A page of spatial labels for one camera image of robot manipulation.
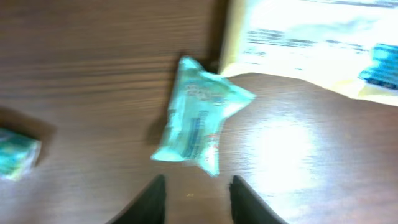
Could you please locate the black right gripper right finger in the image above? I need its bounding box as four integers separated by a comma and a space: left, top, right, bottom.
229, 175, 287, 224

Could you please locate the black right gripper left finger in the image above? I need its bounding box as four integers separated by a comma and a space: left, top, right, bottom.
107, 174, 167, 224

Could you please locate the teal wipes packet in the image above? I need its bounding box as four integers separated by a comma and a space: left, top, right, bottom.
151, 56, 256, 177

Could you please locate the teal tissue pack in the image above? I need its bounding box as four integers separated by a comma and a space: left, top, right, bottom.
1, 128, 42, 180

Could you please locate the cream snack bag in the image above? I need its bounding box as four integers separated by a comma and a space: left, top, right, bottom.
219, 0, 397, 106

